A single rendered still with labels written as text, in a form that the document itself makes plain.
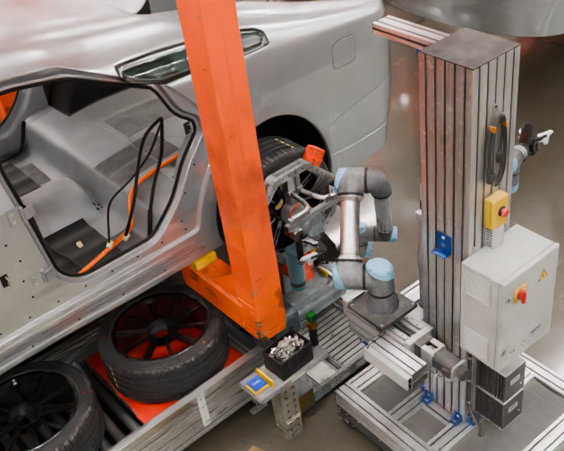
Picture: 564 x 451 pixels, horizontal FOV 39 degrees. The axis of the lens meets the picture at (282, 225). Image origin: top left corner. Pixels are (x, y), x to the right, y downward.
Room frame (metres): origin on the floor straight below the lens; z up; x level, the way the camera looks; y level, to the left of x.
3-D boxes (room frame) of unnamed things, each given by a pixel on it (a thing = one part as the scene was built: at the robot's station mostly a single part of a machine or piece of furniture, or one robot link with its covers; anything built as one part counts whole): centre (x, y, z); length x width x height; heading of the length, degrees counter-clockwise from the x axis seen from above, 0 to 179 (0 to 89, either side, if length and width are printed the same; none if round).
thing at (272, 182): (3.35, -0.07, 0.85); 0.54 x 0.07 x 0.54; 126
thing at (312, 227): (3.29, -0.11, 0.85); 0.21 x 0.14 x 0.14; 36
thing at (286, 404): (2.64, 0.11, 0.21); 0.10 x 0.10 x 0.42; 36
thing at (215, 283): (3.15, 0.35, 0.69); 0.52 x 0.17 x 0.35; 36
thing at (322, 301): (3.52, -0.01, 0.13); 0.50 x 0.36 x 0.10; 126
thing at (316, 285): (3.49, 0.03, 0.32); 0.40 x 0.30 x 0.28; 126
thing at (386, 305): (2.59, -0.39, 0.87); 0.15 x 0.15 x 0.10
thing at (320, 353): (2.66, 0.09, 0.44); 0.43 x 0.17 x 0.03; 126
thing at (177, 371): (3.03, 0.70, 0.39); 0.66 x 0.66 x 0.24
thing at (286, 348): (2.68, 0.06, 0.51); 0.20 x 0.14 x 0.13; 127
